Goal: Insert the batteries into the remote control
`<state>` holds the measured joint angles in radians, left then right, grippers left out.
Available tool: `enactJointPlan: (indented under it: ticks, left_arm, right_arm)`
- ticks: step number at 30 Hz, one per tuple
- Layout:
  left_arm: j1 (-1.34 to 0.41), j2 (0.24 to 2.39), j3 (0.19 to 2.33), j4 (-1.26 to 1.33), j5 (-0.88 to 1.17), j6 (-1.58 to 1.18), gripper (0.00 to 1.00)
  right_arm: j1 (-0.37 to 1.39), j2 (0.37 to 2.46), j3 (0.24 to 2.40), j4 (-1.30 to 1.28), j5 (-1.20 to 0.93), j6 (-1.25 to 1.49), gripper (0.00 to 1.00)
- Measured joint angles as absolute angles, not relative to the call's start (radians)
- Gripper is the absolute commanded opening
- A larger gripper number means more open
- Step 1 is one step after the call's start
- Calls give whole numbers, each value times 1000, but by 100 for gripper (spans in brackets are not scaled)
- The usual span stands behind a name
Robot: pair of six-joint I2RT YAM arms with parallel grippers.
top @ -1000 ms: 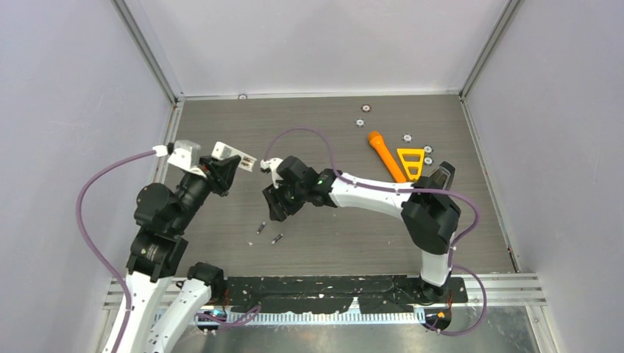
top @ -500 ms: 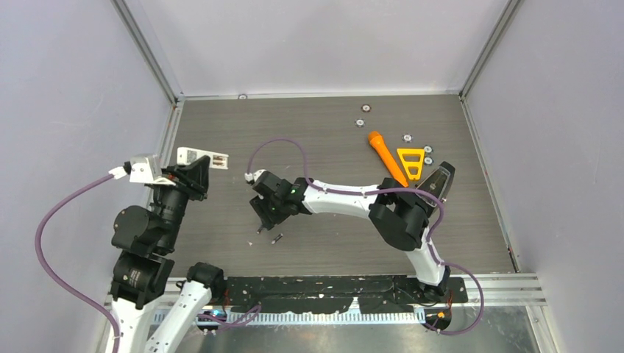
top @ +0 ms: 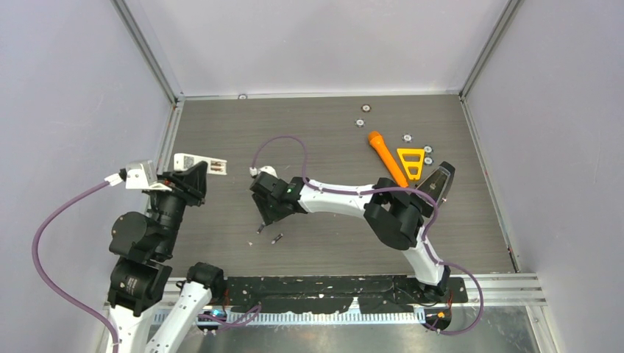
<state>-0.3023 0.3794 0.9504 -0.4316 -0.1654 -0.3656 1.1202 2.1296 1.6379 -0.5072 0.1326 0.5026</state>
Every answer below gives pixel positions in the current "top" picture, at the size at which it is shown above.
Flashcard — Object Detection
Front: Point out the yellow triangular plastic frame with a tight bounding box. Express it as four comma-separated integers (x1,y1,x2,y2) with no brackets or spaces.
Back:
397,148,425,181

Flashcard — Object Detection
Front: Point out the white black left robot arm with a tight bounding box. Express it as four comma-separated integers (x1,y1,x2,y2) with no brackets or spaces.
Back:
106,158,227,352

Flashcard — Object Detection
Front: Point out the orange toy microphone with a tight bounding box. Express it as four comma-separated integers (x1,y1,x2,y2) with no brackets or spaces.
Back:
367,131,409,188

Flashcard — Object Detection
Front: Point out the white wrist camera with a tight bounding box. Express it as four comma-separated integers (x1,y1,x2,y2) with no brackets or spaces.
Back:
104,160,172,191
249,165,278,179

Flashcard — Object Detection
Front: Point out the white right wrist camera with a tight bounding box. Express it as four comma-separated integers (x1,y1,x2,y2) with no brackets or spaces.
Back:
249,165,278,179

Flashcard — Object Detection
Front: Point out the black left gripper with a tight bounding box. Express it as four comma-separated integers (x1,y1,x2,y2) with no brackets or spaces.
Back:
150,158,208,254

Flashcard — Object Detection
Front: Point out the black yellow metronome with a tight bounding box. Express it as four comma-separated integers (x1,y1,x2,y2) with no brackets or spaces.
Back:
416,161,455,207

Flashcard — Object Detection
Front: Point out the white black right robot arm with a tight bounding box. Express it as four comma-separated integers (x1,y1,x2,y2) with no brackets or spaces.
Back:
249,166,453,302

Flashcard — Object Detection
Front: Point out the white remote control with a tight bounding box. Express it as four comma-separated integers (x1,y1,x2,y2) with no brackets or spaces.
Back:
173,153,229,175

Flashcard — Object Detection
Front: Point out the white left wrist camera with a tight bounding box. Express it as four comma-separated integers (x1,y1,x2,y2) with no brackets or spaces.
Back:
104,160,172,191

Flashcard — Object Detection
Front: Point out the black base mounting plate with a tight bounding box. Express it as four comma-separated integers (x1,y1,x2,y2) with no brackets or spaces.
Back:
218,275,468,314

